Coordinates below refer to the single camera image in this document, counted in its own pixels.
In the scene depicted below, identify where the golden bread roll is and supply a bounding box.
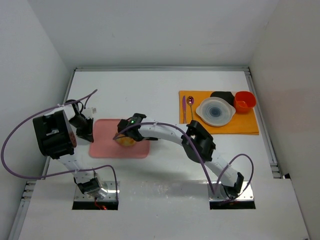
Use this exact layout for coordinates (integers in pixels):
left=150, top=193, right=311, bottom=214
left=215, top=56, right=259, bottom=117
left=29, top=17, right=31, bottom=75
left=115, top=134, right=136, bottom=147

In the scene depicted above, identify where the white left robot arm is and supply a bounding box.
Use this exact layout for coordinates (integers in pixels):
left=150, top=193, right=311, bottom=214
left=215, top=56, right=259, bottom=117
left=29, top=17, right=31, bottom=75
left=32, top=101, right=107, bottom=200

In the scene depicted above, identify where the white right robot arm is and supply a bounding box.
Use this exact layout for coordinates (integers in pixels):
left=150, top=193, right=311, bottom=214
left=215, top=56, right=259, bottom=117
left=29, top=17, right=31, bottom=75
left=117, top=113, right=244, bottom=199

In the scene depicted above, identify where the pink plastic tray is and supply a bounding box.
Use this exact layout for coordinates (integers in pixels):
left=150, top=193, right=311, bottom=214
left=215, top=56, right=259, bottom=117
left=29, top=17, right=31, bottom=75
left=89, top=118, right=150, bottom=159

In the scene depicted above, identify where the iridescent table knife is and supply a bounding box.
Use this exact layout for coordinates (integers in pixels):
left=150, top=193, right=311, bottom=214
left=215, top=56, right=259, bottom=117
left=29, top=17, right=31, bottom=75
left=182, top=95, right=187, bottom=124

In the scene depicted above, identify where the iridescent spoon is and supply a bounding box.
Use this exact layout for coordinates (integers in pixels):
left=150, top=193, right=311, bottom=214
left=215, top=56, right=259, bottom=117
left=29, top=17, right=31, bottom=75
left=186, top=95, right=195, bottom=120

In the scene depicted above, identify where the orange cloth placemat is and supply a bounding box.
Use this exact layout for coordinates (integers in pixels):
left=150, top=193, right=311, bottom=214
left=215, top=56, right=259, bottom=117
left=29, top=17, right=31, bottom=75
left=179, top=90, right=260, bottom=135

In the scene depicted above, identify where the black coaster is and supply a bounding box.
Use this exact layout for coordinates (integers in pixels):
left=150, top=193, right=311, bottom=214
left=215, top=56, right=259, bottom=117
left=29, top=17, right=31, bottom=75
left=210, top=91, right=235, bottom=106

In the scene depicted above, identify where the orange plastic cup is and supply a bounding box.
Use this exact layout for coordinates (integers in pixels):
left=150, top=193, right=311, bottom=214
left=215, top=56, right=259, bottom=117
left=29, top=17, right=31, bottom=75
left=233, top=91, right=257, bottom=114

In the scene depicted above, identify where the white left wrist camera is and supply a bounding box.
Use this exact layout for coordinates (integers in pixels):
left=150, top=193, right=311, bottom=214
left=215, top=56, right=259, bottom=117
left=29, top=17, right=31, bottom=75
left=82, top=107, right=97, bottom=119

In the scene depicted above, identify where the aluminium table frame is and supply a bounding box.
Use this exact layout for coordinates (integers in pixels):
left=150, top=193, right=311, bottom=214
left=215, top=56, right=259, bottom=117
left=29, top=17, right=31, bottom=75
left=19, top=67, right=308, bottom=240

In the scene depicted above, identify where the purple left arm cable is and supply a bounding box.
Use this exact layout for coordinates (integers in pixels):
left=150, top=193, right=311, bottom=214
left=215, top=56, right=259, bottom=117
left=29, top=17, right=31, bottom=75
left=0, top=89, right=119, bottom=202

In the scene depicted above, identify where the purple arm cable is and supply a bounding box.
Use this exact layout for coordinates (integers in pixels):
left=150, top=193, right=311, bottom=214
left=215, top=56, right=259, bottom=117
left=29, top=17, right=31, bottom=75
left=0, top=89, right=119, bottom=202
left=112, top=121, right=256, bottom=202

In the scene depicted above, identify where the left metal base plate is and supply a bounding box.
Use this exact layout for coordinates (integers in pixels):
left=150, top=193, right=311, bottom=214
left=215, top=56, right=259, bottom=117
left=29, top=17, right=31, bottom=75
left=73, top=181, right=120, bottom=202

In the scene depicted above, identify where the metal base plate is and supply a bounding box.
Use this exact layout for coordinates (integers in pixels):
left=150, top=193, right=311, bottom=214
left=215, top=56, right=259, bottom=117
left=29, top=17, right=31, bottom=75
left=73, top=181, right=120, bottom=202
left=207, top=181, right=254, bottom=203

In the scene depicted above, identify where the white plate with handles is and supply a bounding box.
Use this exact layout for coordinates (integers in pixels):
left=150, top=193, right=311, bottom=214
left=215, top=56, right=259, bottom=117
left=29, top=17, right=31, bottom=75
left=195, top=97, right=236, bottom=127

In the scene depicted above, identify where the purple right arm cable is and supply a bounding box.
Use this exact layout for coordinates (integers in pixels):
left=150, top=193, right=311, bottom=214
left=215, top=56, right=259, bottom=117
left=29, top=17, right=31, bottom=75
left=112, top=121, right=256, bottom=202

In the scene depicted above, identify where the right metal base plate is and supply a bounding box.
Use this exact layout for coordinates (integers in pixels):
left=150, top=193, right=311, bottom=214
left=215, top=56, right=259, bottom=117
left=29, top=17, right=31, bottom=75
left=207, top=181, right=254, bottom=203

